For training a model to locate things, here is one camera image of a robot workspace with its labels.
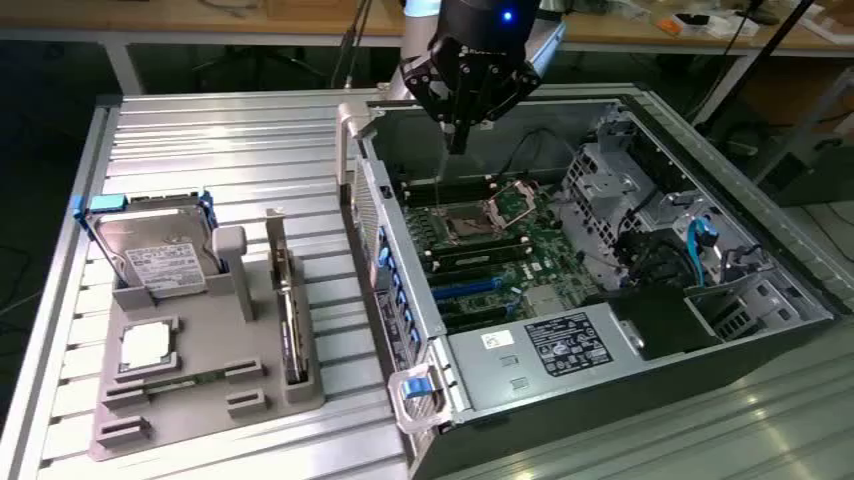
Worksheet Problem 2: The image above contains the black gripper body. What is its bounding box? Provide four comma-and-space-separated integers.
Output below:
430, 0, 539, 99

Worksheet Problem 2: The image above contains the graphics card with black cooler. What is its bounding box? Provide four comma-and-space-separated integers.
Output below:
264, 208, 314, 387

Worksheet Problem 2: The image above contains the metal disk bay cage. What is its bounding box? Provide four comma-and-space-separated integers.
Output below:
559, 142, 669, 261

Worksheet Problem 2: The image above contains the metal socket cover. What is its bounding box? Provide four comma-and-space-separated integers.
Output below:
486, 179, 542, 224

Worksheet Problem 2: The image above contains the CPU socket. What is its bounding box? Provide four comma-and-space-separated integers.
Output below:
443, 202, 499, 241

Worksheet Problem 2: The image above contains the black and white box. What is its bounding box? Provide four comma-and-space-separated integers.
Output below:
670, 12, 715, 37

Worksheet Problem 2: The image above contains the green motherboard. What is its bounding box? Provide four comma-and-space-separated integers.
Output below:
399, 172, 602, 336

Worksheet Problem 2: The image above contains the installed black RAM stick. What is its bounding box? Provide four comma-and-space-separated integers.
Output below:
432, 243, 529, 269

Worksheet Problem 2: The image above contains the black stand pole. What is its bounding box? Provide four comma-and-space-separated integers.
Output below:
690, 0, 819, 126

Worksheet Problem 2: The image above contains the blue expansion slot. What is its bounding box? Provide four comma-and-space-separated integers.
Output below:
430, 277, 499, 301

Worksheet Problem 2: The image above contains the silver chipset heatsink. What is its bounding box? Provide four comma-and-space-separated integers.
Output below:
523, 287, 569, 314

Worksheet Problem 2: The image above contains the grey floor box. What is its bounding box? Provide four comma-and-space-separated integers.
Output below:
759, 137, 854, 207

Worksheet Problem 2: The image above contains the black plastic shroud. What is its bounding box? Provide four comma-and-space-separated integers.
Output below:
606, 284, 726, 361

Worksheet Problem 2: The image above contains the hard disk drive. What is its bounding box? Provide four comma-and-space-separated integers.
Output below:
71, 188, 215, 281

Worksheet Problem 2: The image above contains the grey power supply unit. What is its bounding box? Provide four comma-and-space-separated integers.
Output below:
446, 302, 653, 414

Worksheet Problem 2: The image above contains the grey parts rack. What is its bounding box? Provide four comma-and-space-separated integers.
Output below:
86, 224, 328, 464

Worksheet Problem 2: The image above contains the open black PC case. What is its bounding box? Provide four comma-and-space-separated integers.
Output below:
335, 82, 843, 480

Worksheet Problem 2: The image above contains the silver CPU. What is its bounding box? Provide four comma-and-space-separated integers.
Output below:
119, 322, 176, 374

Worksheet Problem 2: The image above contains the green RAM stick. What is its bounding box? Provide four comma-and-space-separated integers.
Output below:
143, 372, 232, 394

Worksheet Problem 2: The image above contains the black looped wire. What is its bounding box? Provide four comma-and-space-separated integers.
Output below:
503, 128, 577, 181

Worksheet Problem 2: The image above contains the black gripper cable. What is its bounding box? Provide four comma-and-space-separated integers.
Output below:
331, 0, 375, 90

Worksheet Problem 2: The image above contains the black power wire bundle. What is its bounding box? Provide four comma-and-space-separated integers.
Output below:
613, 234, 689, 291

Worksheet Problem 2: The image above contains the blue wire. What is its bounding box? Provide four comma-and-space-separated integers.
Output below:
683, 214, 719, 289

